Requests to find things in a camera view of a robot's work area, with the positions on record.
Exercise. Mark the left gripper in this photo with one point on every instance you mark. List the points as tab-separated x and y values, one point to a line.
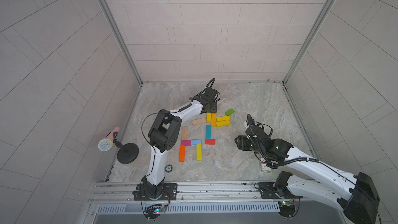
213	108

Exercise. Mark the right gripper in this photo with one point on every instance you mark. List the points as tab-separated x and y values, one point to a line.
241	140

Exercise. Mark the teal block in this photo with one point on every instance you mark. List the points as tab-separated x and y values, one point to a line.
208	132

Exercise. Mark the natural wood block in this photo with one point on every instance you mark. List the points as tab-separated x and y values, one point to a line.
199	121
184	134

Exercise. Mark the red block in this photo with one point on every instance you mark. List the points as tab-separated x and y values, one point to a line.
210	141

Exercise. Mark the light blue block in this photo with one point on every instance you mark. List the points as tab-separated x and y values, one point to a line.
196	142

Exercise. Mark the magenta block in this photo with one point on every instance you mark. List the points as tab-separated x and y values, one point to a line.
186	143

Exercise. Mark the yellow block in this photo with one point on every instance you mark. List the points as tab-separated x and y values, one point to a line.
223	118
223	123
199	152
208	117

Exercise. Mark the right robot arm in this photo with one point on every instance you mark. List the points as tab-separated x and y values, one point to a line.
355	196

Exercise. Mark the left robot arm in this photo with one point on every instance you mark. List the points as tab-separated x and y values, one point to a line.
163	134

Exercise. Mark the upright yellow block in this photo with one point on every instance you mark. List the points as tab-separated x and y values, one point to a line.
208	117

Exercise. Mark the amber orange block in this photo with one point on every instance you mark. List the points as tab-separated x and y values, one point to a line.
213	119

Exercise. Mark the playing card box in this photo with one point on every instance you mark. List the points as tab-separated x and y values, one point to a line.
264	168

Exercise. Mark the green block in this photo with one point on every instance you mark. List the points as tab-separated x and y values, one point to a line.
230	112

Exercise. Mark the right circuit board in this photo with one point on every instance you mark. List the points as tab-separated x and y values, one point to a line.
287	209

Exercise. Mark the circuit board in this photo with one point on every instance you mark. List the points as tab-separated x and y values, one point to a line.
287	209
154	211

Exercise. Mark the black microphone stand base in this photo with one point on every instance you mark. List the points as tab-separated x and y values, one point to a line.
128	153

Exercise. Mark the left circuit board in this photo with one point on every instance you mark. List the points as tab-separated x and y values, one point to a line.
154	211

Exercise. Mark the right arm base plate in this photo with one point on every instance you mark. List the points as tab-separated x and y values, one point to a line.
273	190

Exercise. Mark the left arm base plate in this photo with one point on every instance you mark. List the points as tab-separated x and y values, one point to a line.
147	192

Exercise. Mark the aluminium mounting rail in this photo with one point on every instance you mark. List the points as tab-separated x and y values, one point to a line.
189	191

